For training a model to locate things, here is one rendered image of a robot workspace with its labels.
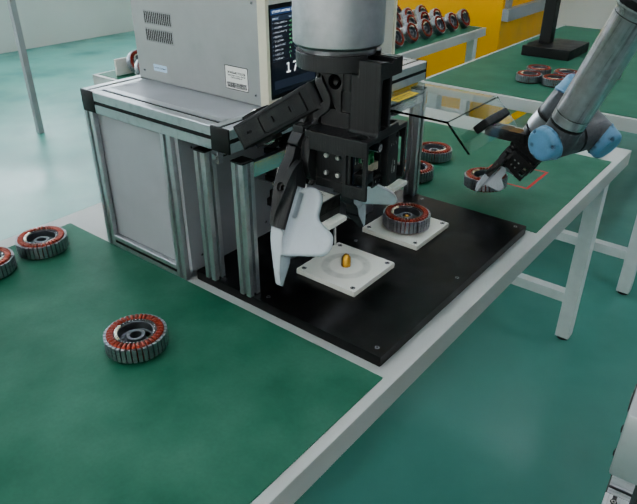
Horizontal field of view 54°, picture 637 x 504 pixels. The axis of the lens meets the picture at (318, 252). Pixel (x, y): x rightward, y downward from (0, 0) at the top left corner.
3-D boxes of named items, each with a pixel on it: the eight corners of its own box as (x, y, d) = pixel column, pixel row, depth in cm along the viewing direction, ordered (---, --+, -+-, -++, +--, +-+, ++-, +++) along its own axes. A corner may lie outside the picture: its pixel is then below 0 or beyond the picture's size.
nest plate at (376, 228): (448, 227, 151) (449, 222, 150) (416, 250, 141) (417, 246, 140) (395, 210, 159) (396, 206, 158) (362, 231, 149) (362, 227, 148)
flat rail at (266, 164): (419, 105, 156) (420, 93, 155) (245, 181, 114) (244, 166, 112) (415, 104, 157) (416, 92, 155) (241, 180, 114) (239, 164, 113)
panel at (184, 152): (369, 178, 178) (373, 71, 163) (193, 272, 133) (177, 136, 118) (365, 177, 178) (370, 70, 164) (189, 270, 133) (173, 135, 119)
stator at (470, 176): (513, 183, 168) (514, 170, 166) (496, 196, 160) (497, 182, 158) (474, 176, 174) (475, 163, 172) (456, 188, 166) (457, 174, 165)
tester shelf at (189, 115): (425, 79, 156) (427, 60, 153) (229, 155, 109) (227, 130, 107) (291, 55, 179) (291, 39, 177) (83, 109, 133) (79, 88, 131)
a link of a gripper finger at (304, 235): (306, 298, 52) (341, 193, 52) (251, 277, 55) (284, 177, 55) (323, 301, 55) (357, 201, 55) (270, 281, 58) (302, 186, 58)
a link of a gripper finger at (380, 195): (399, 238, 65) (377, 187, 57) (350, 224, 68) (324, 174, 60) (412, 214, 66) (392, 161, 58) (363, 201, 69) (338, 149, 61)
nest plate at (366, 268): (394, 267, 134) (394, 262, 134) (353, 297, 124) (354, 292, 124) (338, 246, 143) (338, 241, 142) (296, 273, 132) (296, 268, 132)
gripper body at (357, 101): (362, 211, 52) (368, 64, 46) (280, 188, 57) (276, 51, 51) (404, 181, 58) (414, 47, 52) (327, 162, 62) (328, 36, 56)
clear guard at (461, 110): (517, 126, 144) (521, 100, 141) (469, 155, 127) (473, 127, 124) (396, 101, 161) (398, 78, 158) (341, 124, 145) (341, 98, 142)
